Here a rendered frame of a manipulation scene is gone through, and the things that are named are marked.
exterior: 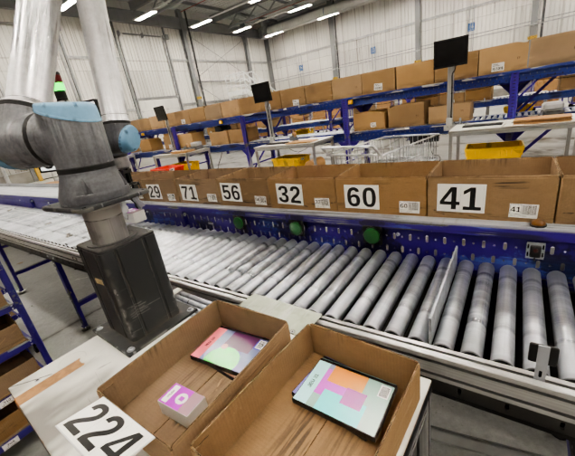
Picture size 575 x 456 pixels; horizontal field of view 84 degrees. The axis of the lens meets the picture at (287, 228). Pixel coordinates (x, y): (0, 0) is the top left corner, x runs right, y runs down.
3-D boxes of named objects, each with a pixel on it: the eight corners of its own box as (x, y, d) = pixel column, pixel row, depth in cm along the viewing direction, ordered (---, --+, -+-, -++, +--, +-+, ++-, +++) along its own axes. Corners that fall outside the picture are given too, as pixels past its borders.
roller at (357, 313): (340, 333, 99) (339, 319, 97) (391, 259, 138) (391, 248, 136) (355, 337, 96) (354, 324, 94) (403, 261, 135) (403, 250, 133)
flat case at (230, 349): (244, 379, 78) (243, 375, 78) (190, 359, 88) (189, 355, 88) (273, 343, 89) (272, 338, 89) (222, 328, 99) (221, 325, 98)
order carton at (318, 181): (271, 209, 172) (266, 178, 166) (299, 193, 194) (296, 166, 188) (337, 213, 150) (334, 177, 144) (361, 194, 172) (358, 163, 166)
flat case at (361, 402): (375, 444, 59) (375, 438, 59) (292, 403, 70) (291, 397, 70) (398, 390, 69) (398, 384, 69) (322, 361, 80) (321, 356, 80)
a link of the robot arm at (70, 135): (89, 166, 84) (64, 95, 78) (35, 173, 87) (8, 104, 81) (125, 157, 98) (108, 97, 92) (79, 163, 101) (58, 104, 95)
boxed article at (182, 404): (192, 432, 69) (186, 416, 67) (163, 414, 74) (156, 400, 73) (210, 411, 73) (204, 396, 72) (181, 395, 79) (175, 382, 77)
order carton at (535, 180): (426, 218, 127) (427, 176, 122) (440, 196, 149) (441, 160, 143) (553, 225, 105) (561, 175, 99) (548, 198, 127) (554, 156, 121)
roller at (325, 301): (305, 323, 106) (303, 310, 104) (362, 255, 145) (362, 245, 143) (317, 327, 103) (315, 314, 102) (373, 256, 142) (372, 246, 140)
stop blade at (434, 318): (428, 346, 86) (428, 318, 83) (455, 267, 121) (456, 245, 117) (430, 346, 86) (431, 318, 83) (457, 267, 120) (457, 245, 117)
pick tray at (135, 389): (108, 421, 75) (93, 389, 72) (222, 324, 104) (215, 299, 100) (183, 486, 59) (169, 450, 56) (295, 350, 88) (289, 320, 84)
